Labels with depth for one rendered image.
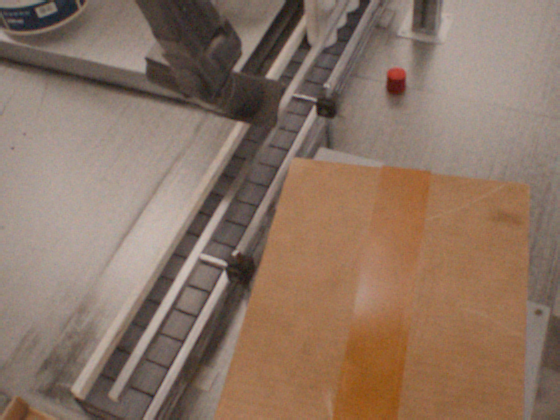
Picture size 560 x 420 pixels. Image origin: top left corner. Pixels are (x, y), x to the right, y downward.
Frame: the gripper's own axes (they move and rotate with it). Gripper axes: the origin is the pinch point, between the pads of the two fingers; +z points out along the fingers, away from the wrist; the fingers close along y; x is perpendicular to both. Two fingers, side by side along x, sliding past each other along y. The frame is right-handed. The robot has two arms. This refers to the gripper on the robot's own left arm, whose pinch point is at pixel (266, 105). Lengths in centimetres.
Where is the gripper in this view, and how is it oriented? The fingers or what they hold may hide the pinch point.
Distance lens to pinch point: 103.7
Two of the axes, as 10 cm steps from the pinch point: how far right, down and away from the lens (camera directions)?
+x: -2.5, 9.6, 1.1
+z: 3.2, -0.3, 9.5
